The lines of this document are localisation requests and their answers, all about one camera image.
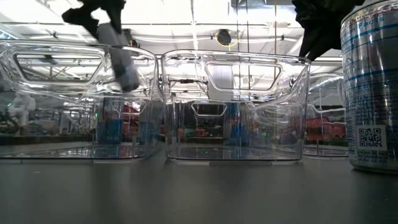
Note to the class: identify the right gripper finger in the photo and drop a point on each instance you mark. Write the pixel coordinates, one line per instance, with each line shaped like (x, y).
(332, 37)
(311, 43)

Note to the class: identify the white Celsius can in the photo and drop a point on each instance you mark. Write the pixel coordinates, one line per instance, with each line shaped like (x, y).
(122, 62)

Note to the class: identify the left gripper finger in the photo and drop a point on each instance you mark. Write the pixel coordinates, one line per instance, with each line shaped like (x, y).
(115, 9)
(82, 17)

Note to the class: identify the clear plastic bin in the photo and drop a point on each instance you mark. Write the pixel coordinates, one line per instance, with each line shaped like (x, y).
(326, 146)
(280, 124)
(18, 90)

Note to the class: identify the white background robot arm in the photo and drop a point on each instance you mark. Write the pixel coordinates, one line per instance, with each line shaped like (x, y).
(21, 107)

